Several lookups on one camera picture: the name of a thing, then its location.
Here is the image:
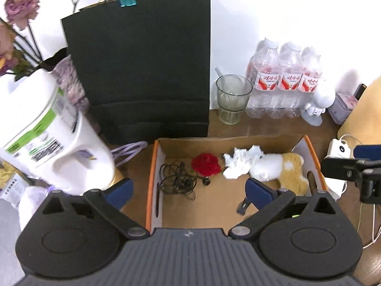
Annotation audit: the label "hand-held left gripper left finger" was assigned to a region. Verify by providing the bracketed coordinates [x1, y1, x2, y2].
[40, 177, 151, 240]

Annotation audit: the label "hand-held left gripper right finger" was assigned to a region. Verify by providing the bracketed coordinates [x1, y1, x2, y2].
[229, 177, 343, 240]

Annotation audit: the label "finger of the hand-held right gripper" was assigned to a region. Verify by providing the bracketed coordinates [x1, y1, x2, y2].
[354, 144, 381, 159]
[322, 157, 381, 205]

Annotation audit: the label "yellow white plush toy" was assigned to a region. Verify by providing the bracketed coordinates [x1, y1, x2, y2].
[249, 152, 311, 196]

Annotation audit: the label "white tissue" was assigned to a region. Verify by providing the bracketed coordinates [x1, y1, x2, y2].
[222, 144, 264, 181]

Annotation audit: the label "red cardboard box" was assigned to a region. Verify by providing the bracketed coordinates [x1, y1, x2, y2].
[145, 133, 328, 236]

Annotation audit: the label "black cable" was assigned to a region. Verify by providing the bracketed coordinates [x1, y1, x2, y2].
[159, 160, 212, 201]

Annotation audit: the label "red fabric flower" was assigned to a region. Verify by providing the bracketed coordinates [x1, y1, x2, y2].
[190, 152, 223, 177]

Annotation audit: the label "white power adapter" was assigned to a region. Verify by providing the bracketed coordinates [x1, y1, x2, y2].
[325, 138, 357, 201]

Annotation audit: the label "small lilac case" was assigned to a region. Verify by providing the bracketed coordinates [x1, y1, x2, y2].
[327, 92, 360, 125]

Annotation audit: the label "white astronaut speaker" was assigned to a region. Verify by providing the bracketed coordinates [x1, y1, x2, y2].
[299, 78, 337, 126]

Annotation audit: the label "white detergent bottle vase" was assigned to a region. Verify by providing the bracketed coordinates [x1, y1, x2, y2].
[0, 68, 117, 196]

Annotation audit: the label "clear water bottle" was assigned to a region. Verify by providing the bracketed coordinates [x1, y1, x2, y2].
[279, 42, 303, 119]
[300, 46, 324, 117]
[246, 37, 282, 119]

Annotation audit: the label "glass cup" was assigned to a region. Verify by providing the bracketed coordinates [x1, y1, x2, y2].
[216, 73, 254, 126]

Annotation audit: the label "white printed packet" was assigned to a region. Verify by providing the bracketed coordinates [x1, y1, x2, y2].
[0, 173, 30, 209]

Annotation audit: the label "purple knitted cloth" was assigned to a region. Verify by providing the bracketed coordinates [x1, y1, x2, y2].
[53, 54, 102, 134]

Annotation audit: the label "black paper bag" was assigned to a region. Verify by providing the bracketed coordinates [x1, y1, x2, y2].
[60, 0, 212, 144]

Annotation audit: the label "dried pink flowers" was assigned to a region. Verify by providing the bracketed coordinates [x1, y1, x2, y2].
[0, 0, 45, 82]

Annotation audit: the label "lilac cord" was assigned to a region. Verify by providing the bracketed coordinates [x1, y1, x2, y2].
[111, 140, 149, 168]

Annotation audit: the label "white cable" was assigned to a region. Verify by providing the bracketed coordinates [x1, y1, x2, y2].
[340, 133, 381, 248]

